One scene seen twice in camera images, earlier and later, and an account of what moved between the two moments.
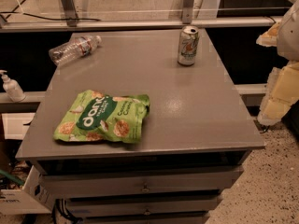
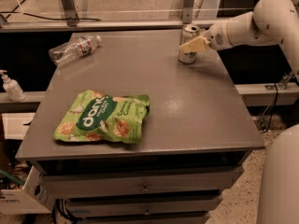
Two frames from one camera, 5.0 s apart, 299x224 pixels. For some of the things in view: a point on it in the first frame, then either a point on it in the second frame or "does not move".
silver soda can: (188, 45) does not move
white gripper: (289, 36) to (217, 35)
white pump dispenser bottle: (12, 88) does not move
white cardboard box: (35, 198) does not move
